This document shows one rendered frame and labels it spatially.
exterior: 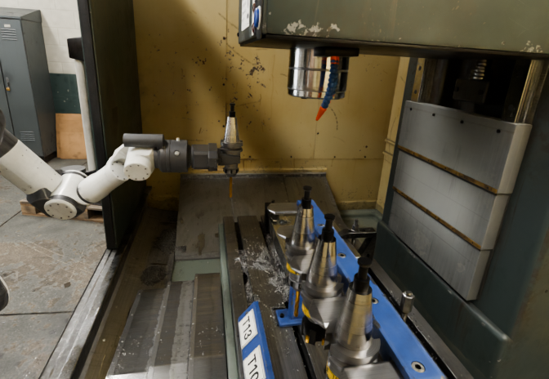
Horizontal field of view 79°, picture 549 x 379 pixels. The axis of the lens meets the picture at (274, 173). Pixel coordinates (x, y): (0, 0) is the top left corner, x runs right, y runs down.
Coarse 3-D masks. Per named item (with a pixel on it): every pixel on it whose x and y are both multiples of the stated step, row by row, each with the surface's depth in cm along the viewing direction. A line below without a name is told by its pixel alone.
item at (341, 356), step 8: (336, 320) 42; (328, 328) 40; (328, 336) 40; (328, 344) 40; (336, 344) 38; (376, 344) 38; (336, 352) 37; (344, 352) 37; (352, 352) 37; (360, 352) 37; (368, 352) 37; (376, 352) 37; (328, 360) 39; (336, 360) 38; (344, 360) 37; (352, 360) 36; (360, 360) 36; (368, 360) 37; (376, 360) 38; (336, 368) 38
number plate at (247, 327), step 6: (252, 312) 80; (246, 318) 80; (252, 318) 78; (240, 324) 80; (246, 324) 78; (252, 324) 77; (240, 330) 79; (246, 330) 77; (252, 330) 75; (240, 336) 77; (246, 336) 76; (252, 336) 74; (246, 342) 74
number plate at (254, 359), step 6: (258, 348) 70; (252, 354) 70; (258, 354) 69; (246, 360) 70; (252, 360) 69; (258, 360) 68; (246, 366) 69; (252, 366) 68; (258, 366) 67; (246, 372) 68; (252, 372) 67; (258, 372) 65; (264, 372) 64; (246, 378) 67; (252, 378) 66; (258, 378) 64; (264, 378) 63
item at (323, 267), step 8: (320, 240) 47; (336, 240) 47; (320, 248) 47; (328, 248) 46; (336, 248) 47; (312, 256) 49; (320, 256) 47; (328, 256) 47; (336, 256) 47; (312, 264) 48; (320, 264) 47; (328, 264) 47; (336, 264) 48; (312, 272) 48; (320, 272) 47; (328, 272) 47; (336, 272) 48; (312, 280) 48; (320, 280) 47; (328, 280) 47; (336, 280) 48
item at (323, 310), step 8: (312, 304) 46; (320, 304) 46; (328, 304) 46; (336, 304) 46; (312, 312) 44; (320, 312) 44; (328, 312) 44; (336, 312) 44; (320, 320) 43; (328, 320) 43
